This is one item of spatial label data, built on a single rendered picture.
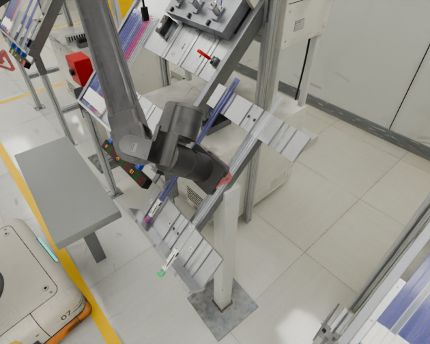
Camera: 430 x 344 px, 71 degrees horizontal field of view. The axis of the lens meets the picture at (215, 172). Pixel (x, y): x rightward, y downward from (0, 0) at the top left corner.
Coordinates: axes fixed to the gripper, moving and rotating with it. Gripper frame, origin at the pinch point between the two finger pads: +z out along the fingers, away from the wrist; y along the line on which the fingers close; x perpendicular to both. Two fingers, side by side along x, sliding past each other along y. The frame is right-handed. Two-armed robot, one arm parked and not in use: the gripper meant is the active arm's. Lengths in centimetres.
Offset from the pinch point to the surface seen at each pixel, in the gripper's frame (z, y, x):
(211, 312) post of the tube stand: 70, 11, 70
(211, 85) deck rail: 21.6, 41.1, -17.1
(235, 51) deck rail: 23, 42, -31
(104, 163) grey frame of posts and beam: 48, 110, 52
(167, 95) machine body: 56, 103, -2
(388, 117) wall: 198, 38, -78
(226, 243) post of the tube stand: 35.5, 8.0, 25.7
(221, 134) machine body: 57, 54, -2
